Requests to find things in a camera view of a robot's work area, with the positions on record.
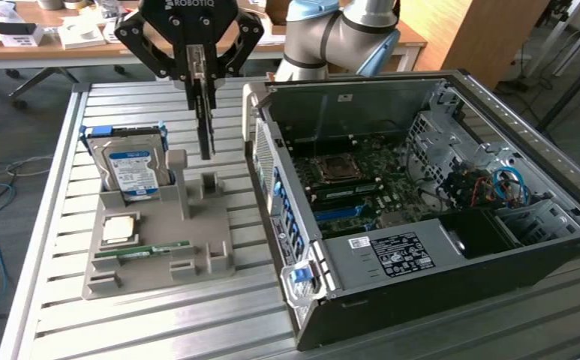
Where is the white paper stack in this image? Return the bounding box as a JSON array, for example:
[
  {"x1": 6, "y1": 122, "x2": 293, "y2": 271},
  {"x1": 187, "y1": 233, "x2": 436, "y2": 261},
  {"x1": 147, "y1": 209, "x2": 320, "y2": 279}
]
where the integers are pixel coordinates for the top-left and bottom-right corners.
[{"x1": 257, "y1": 29, "x2": 286, "y2": 47}]

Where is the white floor cable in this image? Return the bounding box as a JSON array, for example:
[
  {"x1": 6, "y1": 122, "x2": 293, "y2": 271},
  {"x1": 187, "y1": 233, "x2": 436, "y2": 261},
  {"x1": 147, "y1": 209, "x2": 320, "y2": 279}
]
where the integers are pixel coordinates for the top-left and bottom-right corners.
[{"x1": 0, "y1": 154, "x2": 54, "y2": 178}]

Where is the green RAM stick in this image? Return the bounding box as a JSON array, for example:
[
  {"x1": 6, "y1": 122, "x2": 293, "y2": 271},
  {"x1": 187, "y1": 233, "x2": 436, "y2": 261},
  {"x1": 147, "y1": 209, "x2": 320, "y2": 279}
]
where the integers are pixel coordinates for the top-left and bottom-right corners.
[
  {"x1": 314, "y1": 182, "x2": 378, "y2": 198},
  {"x1": 94, "y1": 241, "x2": 193, "y2": 260}
]

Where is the grey plastic parts rack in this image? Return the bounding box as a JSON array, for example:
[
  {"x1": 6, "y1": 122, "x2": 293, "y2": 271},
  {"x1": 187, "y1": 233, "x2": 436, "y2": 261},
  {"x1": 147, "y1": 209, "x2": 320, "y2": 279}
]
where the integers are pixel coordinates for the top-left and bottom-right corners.
[{"x1": 82, "y1": 148, "x2": 237, "y2": 301}]

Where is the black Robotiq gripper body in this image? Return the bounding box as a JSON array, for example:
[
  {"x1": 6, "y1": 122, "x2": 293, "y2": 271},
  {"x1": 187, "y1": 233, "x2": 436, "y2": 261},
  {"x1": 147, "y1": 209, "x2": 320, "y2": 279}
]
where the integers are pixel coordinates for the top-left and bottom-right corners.
[{"x1": 138, "y1": 0, "x2": 242, "y2": 50}]

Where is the black wire bundle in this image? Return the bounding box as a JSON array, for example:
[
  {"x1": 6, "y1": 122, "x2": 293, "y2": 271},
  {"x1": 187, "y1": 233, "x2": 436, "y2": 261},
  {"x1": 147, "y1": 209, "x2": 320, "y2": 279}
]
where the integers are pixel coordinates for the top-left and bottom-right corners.
[{"x1": 439, "y1": 168, "x2": 496, "y2": 209}]

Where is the blue wire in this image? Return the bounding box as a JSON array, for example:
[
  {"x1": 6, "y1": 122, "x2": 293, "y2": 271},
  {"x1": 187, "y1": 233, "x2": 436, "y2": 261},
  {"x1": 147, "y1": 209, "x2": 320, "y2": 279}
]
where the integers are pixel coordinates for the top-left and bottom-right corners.
[{"x1": 492, "y1": 164, "x2": 531, "y2": 208}]

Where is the metal disk bay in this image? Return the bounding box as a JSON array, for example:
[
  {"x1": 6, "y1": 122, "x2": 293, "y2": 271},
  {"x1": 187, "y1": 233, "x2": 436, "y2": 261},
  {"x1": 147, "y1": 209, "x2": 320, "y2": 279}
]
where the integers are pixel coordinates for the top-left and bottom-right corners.
[{"x1": 495, "y1": 198, "x2": 580, "y2": 247}]

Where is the black metal pole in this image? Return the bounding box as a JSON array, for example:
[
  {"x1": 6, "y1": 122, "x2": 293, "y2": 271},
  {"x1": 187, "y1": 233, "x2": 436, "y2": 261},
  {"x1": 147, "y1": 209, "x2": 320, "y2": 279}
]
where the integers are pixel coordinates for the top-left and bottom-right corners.
[{"x1": 536, "y1": 37, "x2": 580, "y2": 132}]

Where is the grey power supply with label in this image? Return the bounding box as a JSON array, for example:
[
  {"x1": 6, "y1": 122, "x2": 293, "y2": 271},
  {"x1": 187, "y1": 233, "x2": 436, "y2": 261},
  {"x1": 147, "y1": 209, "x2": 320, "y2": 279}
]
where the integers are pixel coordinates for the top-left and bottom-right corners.
[{"x1": 318, "y1": 219, "x2": 471, "y2": 290}]

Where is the silver CPU chip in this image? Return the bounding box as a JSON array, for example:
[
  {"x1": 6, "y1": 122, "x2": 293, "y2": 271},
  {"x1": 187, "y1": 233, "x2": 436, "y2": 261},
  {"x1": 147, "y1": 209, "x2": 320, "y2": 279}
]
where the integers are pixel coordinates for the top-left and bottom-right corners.
[{"x1": 102, "y1": 216, "x2": 135, "y2": 243}]

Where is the hard disk in blue caddy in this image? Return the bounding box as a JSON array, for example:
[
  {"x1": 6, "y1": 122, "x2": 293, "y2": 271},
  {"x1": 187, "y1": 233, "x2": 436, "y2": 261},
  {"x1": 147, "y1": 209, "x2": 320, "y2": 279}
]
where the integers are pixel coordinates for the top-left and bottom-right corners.
[{"x1": 78, "y1": 120, "x2": 177, "y2": 203}]

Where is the green motherboard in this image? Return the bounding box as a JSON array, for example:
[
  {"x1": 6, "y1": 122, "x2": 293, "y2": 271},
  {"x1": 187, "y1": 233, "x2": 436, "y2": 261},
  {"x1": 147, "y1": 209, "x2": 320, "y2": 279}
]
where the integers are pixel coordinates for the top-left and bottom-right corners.
[{"x1": 289, "y1": 134, "x2": 455, "y2": 239}]

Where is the black graphics card metal bracket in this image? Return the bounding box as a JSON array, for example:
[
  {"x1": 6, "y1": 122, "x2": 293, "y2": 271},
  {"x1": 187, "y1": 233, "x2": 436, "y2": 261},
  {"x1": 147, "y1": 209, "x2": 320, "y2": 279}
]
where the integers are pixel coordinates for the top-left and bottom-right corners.
[{"x1": 185, "y1": 43, "x2": 218, "y2": 161}]

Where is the orange wire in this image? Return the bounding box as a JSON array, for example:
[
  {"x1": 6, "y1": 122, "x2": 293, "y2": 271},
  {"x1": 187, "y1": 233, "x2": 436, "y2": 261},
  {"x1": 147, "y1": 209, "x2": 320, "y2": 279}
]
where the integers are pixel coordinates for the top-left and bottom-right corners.
[{"x1": 473, "y1": 175, "x2": 497, "y2": 207}]

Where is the open black PC case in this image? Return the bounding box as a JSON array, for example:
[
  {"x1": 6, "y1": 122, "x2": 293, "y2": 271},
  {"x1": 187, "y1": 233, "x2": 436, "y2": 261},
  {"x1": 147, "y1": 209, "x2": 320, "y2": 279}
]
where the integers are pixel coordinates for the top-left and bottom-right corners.
[{"x1": 242, "y1": 68, "x2": 580, "y2": 353}]

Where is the grey desk foot with castors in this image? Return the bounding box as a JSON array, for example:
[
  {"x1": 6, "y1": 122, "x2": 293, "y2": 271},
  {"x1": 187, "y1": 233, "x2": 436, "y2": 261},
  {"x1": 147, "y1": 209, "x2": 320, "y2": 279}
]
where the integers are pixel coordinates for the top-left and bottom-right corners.
[{"x1": 4, "y1": 66, "x2": 129, "y2": 110}]

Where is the wooden desk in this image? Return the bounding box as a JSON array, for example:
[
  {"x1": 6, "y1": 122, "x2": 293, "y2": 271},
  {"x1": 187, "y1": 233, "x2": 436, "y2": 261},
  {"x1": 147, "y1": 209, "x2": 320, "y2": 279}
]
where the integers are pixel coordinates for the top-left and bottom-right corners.
[
  {"x1": 153, "y1": 0, "x2": 429, "y2": 82},
  {"x1": 0, "y1": 0, "x2": 157, "y2": 72}
]

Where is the white box with tape roll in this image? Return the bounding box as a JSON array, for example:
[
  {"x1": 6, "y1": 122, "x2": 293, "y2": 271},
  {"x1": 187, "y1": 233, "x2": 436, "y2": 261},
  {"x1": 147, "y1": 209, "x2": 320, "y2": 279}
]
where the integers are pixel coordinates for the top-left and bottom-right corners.
[{"x1": 58, "y1": 22, "x2": 106, "y2": 50}]

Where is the long blue expansion slot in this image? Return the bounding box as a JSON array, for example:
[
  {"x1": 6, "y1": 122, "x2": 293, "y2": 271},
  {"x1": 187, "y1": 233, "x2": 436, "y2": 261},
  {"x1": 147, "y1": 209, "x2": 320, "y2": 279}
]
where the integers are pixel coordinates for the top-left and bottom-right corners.
[{"x1": 314, "y1": 204, "x2": 366, "y2": 222}]

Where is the small white labelled box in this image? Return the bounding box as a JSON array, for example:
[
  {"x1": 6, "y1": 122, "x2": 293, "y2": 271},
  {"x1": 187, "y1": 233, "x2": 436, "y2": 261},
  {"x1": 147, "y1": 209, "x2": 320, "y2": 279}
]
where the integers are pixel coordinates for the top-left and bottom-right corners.
[{"x1": 102, "y1": 20, "x2": 121, "y2": 45}]

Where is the blue case latch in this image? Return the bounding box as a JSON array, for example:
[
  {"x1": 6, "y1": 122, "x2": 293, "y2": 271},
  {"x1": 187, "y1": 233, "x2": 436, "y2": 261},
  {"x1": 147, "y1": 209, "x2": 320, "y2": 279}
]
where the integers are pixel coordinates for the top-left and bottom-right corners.
[{"x1": 289, "y1": 264, "x2": 316, "y2": 286}]

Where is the small clear parts bag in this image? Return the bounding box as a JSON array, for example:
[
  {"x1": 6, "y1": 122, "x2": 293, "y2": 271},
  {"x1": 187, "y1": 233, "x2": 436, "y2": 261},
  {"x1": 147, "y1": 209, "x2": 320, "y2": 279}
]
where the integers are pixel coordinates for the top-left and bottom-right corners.
[{"x1": 93, "y1": 0, "x2": 123, "y2": 20}]

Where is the white box with black insert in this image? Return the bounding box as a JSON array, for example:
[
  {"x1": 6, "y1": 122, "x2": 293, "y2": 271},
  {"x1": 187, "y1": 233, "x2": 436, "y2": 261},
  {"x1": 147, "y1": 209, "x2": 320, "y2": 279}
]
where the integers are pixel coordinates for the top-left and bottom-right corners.
[{"x1": 0, "y1": 22, "x2": 46, "y2": 48}]

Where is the perforated metal drive cage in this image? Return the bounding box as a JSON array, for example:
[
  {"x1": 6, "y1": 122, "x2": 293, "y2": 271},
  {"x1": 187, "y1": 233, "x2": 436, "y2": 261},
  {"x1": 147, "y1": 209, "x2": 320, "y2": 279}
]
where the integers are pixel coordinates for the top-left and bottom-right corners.
[{"x1": 404, "y1": 110, "x2": 476, "y2": 177}]

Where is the CPU socket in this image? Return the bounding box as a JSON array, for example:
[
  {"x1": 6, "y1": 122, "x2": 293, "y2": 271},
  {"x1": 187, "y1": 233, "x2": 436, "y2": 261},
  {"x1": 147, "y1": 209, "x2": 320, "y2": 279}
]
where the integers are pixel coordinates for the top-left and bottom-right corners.
[{"x1": 314, "y1": 154, "x2": 364, "y2": 185}]

